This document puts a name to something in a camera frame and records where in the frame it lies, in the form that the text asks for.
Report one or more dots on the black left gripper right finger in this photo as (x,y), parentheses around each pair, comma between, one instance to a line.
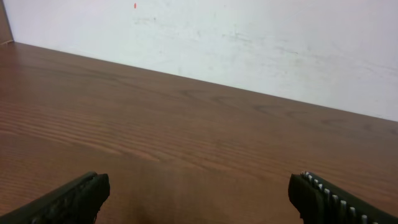
(318,201)

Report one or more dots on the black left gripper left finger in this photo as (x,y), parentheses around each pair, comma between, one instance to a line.
(78,201)

